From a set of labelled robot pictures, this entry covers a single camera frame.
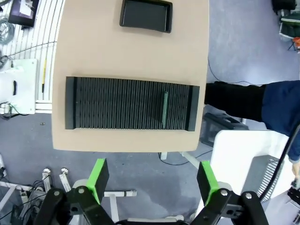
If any silver levelling foot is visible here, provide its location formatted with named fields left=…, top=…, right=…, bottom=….
left=60, top=167, right=71, bottom=192
left=42, top=167, right=52, bottom=190

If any black slotted PCB rack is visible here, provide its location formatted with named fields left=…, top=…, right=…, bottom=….
left=65, top=76, right=201, bottom=132

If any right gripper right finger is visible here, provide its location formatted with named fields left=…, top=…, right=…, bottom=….
left=189, top=160, right=270, bottom=225

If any white slotted mounting frame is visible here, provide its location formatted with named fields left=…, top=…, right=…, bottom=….
left=9, top=0, right=59, bottom=111

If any person body in blue jacket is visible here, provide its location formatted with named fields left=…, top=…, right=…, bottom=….
left=204, top=80, right=300, bottom=136

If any black plastic ESD tray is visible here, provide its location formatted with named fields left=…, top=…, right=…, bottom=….
left=119, top=0, right=173, bottom=34

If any green jacket with white stripes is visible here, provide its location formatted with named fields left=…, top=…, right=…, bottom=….
left=278, top=13, right=300, bottom=42

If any white side table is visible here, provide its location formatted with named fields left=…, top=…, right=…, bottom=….
left=209, top=129, right=293, bottom=204

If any white slotted plate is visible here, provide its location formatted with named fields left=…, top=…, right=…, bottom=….
left=256, top=157, right=285, bottom=203

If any black plastic crate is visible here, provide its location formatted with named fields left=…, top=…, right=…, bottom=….
left=202, top=112, right=249, bottom=148

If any white table leg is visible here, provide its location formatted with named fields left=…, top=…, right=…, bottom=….
left=103, top=189, right=138, bottom=225
left=158, top=151, right=200, bottom=169

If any grey coiled cable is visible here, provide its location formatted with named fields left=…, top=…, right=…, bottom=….
left=0, top=17, right=16, bottom=46

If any person's left forearm blue sleeve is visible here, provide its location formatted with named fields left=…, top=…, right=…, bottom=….
left=287, top=138, right=300, bottom=164

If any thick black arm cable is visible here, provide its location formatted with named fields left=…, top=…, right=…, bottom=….
left=257, top=124, right=300, bottom=203

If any black bag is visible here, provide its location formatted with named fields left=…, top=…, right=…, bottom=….
left=271, top=0, right=300, bottom=16

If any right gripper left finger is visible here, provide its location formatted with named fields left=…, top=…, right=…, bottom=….
left=35, top=158, right=115, bottom=225

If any black tablet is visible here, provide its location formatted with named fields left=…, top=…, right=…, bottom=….
left=7, top=0, right=40, bottom=28

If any person's left hand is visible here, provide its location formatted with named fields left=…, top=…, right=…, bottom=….
left=291, top=161, right=300, bottom=188

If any green perforated circuit board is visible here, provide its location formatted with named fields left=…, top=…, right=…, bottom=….
left=162, top=90, right=169, bottom=129

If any yellow black marker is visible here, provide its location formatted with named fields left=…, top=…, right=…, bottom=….
left=41, top=59, right=47, bottom=93

